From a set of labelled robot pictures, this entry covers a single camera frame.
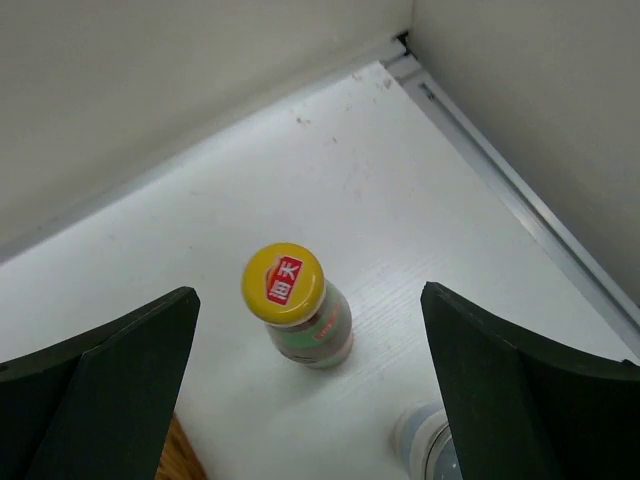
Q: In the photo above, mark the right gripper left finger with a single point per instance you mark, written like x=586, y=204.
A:
x=98, y=405

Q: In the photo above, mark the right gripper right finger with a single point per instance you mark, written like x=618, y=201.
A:
x=523, y=406

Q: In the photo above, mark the brown wicker divided tray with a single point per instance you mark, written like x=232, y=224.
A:
x=178, y=460

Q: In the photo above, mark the white cylinder silver-lid shaker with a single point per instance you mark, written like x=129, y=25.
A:
x=423, y=444

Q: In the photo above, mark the yellow-cap small sauce bottle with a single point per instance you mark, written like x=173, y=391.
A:
x=307, y=318

